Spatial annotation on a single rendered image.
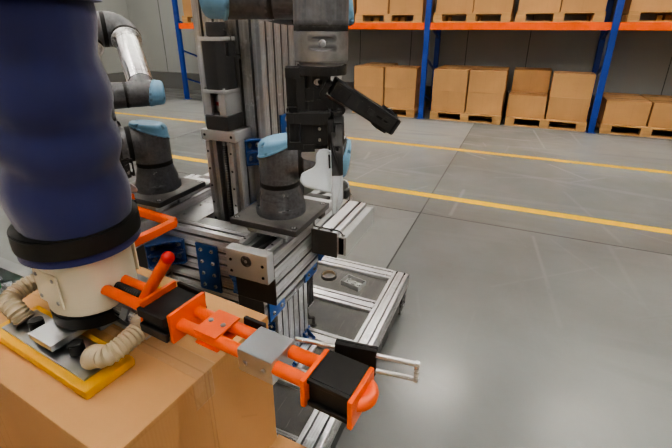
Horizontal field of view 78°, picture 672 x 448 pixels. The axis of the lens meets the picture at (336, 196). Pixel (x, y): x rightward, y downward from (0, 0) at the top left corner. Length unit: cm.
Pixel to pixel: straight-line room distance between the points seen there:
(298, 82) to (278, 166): 61
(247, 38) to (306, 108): 80
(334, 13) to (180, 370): 70
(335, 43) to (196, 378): 65
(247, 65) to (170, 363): 88
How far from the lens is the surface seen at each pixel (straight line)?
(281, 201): 121
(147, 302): 86
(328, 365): 67
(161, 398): 89
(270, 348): 71
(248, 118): 142
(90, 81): 85
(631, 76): 909
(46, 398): 98
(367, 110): 61
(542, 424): 219
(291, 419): 177
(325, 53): 58
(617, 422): 235
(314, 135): 60
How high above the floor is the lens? 156
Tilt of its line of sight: 22 degrees down
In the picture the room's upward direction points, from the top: straight up
